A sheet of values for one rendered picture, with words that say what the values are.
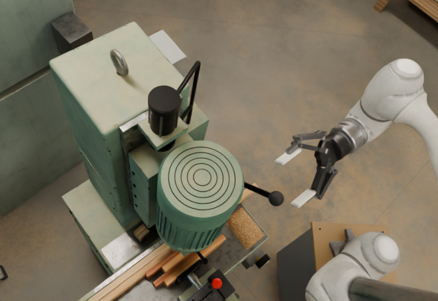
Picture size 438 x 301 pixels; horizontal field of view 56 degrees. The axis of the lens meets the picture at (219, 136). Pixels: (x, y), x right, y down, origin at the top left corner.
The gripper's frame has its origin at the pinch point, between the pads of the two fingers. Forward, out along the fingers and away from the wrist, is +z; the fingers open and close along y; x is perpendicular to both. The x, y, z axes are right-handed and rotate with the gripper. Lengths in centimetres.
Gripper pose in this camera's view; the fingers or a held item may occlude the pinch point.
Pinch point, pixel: (289, 182)
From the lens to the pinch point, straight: 107.4
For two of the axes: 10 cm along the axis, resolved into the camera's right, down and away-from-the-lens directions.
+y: -3.6, -8.5, -3.9
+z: -7.6, 5.1, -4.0
